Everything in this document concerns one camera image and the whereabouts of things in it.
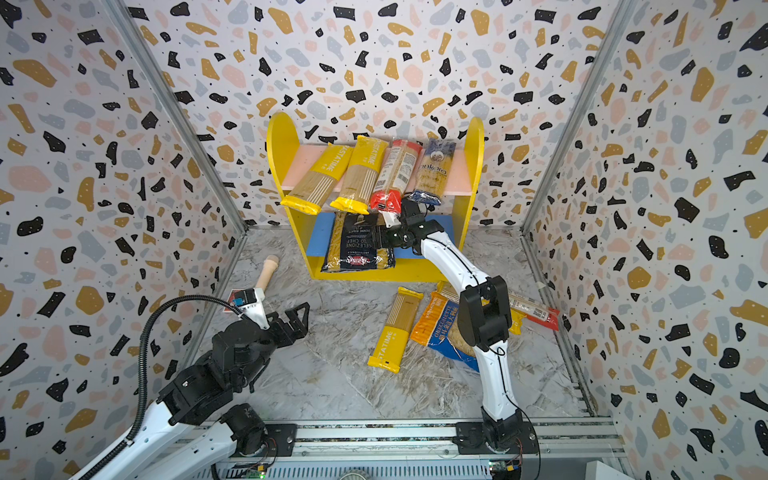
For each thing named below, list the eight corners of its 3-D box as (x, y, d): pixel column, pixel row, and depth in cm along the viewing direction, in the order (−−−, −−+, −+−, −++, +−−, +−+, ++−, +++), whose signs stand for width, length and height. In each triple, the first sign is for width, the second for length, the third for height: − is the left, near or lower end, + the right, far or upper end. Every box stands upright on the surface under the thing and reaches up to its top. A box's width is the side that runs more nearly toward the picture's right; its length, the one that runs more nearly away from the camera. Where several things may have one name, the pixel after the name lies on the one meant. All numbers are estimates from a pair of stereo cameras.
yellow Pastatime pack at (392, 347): (368, 364, 89) (367, 361, 87) (398, 290, 106) (398, 286, 104) (398, 374, 87) (398, 371, 85) (424, 297, 104) (424, 293, 102)
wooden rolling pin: (257, 288, 105) (253, 282, 102) (270, 261, 113) (267, 254, 110) (267, 289, 105) (264, 282, 102) (280, 261, 113) (277, 255, 110)
